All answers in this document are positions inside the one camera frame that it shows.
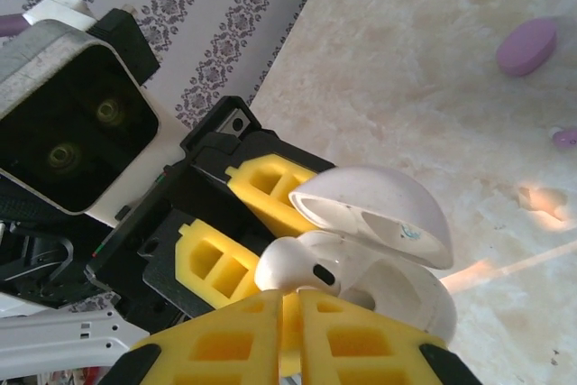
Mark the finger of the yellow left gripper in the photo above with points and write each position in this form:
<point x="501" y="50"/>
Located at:
<point x="203" y="259"/>
<point x="266" y="186"/>

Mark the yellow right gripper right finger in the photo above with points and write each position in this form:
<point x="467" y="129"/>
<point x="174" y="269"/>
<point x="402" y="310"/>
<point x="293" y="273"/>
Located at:
<point x="360" y="349"/>

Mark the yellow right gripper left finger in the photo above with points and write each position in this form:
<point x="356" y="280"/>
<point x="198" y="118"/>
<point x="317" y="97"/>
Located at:
<point x="216" y="349"/>

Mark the white earbud charging case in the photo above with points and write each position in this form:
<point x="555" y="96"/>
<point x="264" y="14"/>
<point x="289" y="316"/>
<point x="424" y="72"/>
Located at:
<point x="383" y="195"/>

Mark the purple earbud charging case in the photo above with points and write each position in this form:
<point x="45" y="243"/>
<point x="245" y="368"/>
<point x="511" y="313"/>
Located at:
<point x="525" y="49"/>

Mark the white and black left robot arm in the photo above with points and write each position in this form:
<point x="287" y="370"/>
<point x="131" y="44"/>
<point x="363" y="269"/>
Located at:
<point x="54" y="335"/>

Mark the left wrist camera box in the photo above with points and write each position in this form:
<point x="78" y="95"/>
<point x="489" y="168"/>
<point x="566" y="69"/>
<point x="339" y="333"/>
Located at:
<point x="67" y="132"/>

